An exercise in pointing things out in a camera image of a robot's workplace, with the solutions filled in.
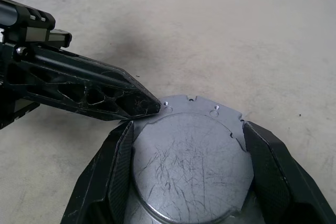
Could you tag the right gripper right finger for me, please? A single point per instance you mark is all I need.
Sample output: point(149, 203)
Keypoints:
point(283, 182)

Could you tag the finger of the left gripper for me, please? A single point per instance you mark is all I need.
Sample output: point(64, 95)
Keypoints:
point(78, 72)

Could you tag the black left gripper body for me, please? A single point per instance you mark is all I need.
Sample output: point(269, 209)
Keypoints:
point(34, 20)

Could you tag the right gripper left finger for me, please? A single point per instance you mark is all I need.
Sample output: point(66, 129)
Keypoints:
point(105, 176)

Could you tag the silver scratched motor lid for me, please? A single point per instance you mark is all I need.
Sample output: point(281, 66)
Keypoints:
point(189, 171)

